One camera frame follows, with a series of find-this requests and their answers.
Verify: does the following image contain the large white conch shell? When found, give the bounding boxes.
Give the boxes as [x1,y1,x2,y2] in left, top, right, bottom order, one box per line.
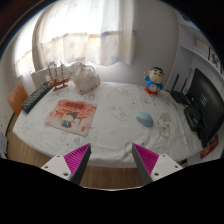
[72,63,101,95]

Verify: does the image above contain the white printed tablecloth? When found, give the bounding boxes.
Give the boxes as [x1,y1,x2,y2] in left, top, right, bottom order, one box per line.
[12,80,214,169]

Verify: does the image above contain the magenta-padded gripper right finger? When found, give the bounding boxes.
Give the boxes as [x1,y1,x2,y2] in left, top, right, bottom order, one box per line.
[131,143,184,186]

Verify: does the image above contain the black monitor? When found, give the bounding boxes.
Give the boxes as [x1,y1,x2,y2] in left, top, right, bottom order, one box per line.
[186,67,224,149]

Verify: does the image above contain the red paper packet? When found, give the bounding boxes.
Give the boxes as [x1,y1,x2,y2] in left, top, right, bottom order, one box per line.
[199,134,220,160]

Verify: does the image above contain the orange wooden chair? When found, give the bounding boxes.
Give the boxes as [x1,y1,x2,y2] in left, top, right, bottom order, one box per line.
[7,81,30,116]

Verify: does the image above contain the cartoon boy clock figure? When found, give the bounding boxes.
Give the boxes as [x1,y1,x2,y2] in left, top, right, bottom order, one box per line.
[143,66,165,96]

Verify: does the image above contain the white star-print curtain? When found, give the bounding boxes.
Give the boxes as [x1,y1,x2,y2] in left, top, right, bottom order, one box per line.
[13,0,138,78]

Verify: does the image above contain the dark keyboard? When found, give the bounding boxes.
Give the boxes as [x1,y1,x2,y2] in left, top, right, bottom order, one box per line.
[20,81,53,114]

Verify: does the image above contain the white radiator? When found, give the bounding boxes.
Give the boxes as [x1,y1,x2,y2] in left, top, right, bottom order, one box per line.
[30,61,84,89]

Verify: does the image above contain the black monitor stand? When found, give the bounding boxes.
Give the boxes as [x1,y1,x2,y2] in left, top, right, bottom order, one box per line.
[183,105,205,133]

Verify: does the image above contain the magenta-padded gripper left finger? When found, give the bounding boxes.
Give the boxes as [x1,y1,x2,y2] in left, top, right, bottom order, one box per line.
[40,143,92,186]

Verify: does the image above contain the white wall shelf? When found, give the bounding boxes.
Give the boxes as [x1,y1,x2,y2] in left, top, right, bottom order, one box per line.
[178,19,224,74]

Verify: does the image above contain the light blue computer mouse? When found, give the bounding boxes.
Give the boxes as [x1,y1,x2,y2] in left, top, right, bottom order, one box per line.
[135,111,155,128]

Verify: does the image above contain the wooden sailing ship model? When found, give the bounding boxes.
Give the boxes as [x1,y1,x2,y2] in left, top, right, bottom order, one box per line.
[46,61,73,92]

